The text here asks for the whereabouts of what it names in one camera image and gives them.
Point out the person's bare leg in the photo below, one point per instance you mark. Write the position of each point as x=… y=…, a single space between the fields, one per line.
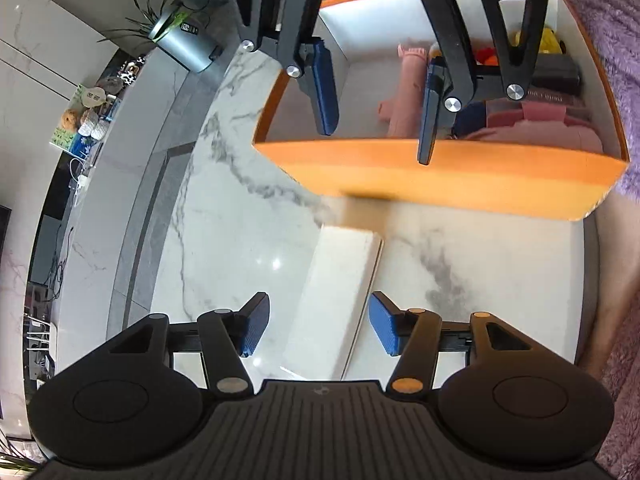
x=610 y=285

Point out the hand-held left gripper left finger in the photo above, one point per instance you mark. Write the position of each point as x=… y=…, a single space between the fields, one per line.
x=252 y=330

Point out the green leafy plant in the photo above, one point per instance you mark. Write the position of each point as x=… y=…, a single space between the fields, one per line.
x=15 y=460

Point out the yellow plush toy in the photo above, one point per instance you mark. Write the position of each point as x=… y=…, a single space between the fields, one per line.
x=549 y=40

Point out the brown teddy bear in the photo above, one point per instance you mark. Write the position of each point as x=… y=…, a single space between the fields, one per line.
x=70 y=120

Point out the black white patterned object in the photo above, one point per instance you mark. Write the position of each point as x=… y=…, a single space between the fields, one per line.
x=127 y=72

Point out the plush doll blue outfit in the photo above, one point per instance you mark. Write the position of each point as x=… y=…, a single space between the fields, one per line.
x=472 y=117

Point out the folded pink cloth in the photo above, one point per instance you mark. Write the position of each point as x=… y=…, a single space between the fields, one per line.
x=550 y=137

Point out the grey potted plant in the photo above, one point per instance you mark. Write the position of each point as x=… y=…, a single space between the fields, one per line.
x=182 y=45

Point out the red plush toy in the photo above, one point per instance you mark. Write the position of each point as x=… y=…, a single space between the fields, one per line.
x=485 y=55

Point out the white knit basket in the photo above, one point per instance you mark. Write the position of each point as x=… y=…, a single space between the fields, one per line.
x=92 y=122

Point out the blue box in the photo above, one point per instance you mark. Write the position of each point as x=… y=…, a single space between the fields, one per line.
x=80 y=147

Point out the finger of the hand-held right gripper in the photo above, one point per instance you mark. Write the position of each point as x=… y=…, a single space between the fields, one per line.
x=325 y=90
x=430 y=110

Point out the orange cardboard box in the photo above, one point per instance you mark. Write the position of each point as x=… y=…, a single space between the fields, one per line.
x=450 y=180

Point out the beige tag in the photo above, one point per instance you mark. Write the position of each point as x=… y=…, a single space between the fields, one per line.
x=92 y=97

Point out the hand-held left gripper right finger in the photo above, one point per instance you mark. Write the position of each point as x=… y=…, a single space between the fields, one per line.
x=385 y=330

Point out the white router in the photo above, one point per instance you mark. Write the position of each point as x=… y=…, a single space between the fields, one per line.
x=39 y=332

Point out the small black box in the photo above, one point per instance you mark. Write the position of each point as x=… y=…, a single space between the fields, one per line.
x=555 y=72

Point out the purple fluffy rug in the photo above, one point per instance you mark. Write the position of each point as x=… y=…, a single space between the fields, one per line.
x=620 y=60

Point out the beige box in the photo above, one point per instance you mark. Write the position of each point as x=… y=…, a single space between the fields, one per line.
x=340 y=285

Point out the green card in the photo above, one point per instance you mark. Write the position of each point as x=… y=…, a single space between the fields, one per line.
x=60 y=138

